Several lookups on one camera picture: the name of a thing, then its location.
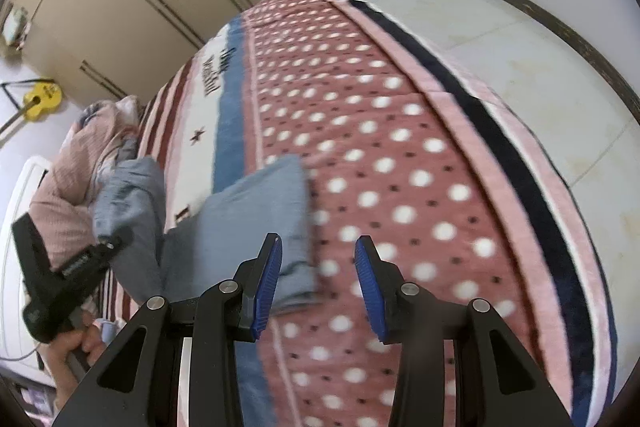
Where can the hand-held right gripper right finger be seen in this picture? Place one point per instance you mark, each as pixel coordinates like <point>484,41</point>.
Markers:
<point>370,287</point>

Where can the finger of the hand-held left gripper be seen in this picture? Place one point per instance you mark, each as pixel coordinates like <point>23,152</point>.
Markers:
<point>32,252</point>
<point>95,254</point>

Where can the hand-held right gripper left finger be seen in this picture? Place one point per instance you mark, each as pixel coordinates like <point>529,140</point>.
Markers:
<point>265,287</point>

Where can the blue-grey pants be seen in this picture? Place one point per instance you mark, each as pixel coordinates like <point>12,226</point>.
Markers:
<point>240,217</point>

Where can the person's left hand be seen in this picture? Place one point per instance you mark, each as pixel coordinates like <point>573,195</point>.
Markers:
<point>60,357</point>

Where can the white headboard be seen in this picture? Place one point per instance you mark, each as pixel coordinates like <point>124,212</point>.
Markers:
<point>20,257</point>

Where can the pink checked quilt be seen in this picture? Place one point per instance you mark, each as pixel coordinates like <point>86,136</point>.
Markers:
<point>75,172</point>

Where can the yellow guitar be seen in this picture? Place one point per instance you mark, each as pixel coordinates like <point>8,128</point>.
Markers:
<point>42,99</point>

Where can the striped and dotted blanket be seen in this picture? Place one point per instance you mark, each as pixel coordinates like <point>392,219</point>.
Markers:
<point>390,132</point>

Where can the clothes in wardrobe compartment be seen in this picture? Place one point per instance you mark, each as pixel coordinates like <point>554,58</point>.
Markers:
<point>15,27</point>

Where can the dark baseboard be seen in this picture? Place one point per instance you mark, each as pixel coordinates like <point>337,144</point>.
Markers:
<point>550,12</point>

